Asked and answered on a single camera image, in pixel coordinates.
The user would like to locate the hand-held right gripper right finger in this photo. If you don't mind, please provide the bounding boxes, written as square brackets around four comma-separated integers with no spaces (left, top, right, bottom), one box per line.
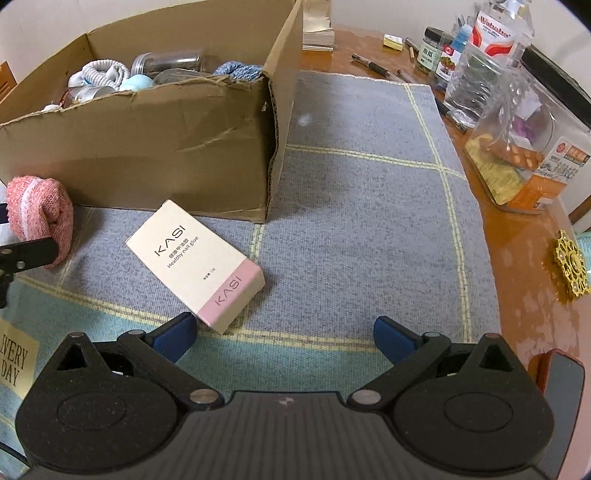
[347,316,527,411]

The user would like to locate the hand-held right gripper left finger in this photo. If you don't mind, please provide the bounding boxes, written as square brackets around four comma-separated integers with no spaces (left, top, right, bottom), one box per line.
[44,312,225,411]

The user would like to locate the pink knit sock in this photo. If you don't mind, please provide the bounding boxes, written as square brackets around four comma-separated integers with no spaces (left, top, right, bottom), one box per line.
[4,175,75,269]

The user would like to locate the pink and cream carton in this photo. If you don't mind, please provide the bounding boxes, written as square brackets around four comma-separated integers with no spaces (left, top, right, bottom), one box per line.
[126,199,267,334]

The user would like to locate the jar of gold capsules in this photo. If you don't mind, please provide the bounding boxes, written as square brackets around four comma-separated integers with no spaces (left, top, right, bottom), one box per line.
[62,85,116,109]

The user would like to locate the brown cardboard box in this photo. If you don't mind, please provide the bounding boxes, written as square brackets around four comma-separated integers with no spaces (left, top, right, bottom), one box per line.
[0,0,304,223]

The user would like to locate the white sock with blue stripe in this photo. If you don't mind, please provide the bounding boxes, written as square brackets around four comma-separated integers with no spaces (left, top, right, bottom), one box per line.
[68,59,130,88]

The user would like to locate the blue and white round toy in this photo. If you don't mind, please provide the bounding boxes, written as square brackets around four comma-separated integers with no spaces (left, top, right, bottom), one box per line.
[120,75,154,92]

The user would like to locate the clear jar with dark contents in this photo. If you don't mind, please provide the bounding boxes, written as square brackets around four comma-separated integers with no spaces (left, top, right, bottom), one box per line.
[131,52,206,77]

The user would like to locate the blue and white knit sock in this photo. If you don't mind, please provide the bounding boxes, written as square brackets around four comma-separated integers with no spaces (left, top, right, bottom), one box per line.
[213,61,265,85]

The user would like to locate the yellow paper note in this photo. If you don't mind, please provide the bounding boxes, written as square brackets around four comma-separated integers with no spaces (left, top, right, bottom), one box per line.
[0,318,40,398]

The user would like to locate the wooden chair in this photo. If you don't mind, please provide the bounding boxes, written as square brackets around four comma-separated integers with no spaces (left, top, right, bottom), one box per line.
[0,60,19,106]
[569,194,591,227]

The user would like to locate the blue grey checked blanket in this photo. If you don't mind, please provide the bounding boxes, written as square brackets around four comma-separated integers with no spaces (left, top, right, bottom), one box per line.
[0,70,502,462]

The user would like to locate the red phone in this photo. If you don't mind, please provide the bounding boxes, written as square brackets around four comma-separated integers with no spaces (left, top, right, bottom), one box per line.
[537,350,588,480]

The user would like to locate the gold ornament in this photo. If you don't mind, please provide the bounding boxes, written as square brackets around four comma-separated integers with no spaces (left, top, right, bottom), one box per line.
[551,230,591,304]

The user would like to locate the black pen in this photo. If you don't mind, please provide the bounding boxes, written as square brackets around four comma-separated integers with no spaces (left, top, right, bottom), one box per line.
[433,98,468,136]

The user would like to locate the large clear jar black lid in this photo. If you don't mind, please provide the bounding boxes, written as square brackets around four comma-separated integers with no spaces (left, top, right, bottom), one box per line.
[463,46,591,217]

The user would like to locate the small jar red label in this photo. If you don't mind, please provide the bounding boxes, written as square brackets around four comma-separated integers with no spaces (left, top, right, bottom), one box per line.
[434,44,463,92]

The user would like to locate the small jar green label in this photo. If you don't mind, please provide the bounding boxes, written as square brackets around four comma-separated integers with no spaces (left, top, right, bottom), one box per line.
[418,28,455,75]

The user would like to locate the clear water bottle red label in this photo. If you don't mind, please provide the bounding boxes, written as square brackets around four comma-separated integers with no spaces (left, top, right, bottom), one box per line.
[444,0,534,129]

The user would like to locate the small blue bottle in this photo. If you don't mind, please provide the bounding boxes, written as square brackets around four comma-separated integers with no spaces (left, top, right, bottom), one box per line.
[450,25,475,52]

